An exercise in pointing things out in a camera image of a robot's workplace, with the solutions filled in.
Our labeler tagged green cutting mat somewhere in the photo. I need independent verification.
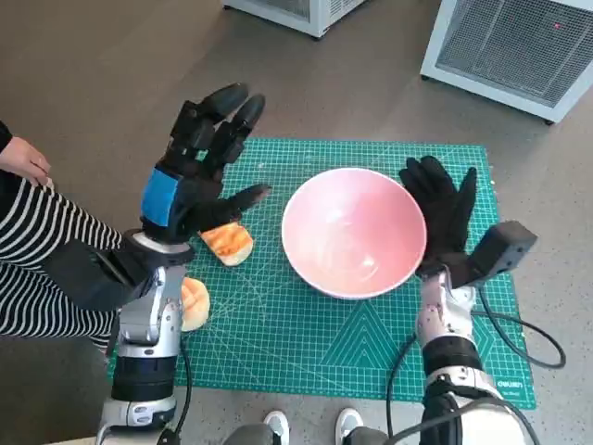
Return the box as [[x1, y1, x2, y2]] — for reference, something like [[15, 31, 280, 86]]
[[107, 136, 537, 412]]

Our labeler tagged white glass-front cabinet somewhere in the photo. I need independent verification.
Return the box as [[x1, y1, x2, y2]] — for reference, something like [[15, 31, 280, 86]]
[[221, 0, 372, 39]]

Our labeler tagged white mesh-front cabinet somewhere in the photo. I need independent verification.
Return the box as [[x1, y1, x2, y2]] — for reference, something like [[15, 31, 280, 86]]
[[419, 0, 593, 125]]

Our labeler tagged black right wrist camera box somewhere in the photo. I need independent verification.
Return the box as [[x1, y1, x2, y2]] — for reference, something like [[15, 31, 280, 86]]
[[451, 221, 538, 288]]

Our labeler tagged person's hand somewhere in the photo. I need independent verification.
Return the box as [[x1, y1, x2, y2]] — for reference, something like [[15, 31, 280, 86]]
[[0, 136, 52, 186]]

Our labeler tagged dark grey leg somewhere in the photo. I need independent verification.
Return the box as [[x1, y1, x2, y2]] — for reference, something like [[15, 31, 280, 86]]
[[345, 426, 391, 445], [224, 422, 275, 445]]

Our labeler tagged pale round toy bun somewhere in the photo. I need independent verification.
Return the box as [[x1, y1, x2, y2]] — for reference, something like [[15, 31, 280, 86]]
[[180, 276, 212, 333]]

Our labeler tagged white shoe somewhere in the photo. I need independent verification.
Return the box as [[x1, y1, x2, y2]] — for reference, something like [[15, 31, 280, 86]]
[[334, 407, 365, 445], [262, 409, 291, 445]]

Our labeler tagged person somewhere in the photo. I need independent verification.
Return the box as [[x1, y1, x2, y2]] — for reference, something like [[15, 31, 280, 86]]
[[0, 120, 126, 349]]

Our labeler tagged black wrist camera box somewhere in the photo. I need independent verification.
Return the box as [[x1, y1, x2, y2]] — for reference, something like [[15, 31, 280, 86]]
[[45, 240, 154, 310], [451, 221, 538, 288]]

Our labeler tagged black cable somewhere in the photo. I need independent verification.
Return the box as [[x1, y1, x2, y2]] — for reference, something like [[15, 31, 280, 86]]
[[384, 286, 567, 445], [159, 340, 194, 445], [392, 398, 541, 445]]

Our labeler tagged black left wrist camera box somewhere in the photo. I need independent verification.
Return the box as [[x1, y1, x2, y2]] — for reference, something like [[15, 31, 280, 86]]
[[45, 240, 154, 310]]

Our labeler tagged pink bowl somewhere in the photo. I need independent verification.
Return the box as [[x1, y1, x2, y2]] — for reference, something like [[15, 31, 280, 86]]
[[281, 167, 428, 300]]

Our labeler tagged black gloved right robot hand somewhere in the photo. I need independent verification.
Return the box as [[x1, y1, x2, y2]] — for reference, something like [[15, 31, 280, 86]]
[[397, 155, 478, 274]]

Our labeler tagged orange toasted toy bread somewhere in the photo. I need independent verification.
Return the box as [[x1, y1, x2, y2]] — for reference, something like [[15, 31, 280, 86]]
[[199, 221, 255, 268]]

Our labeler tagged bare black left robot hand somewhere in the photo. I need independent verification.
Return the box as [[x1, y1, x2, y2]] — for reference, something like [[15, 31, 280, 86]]
[[138, 82, 273, 242]]

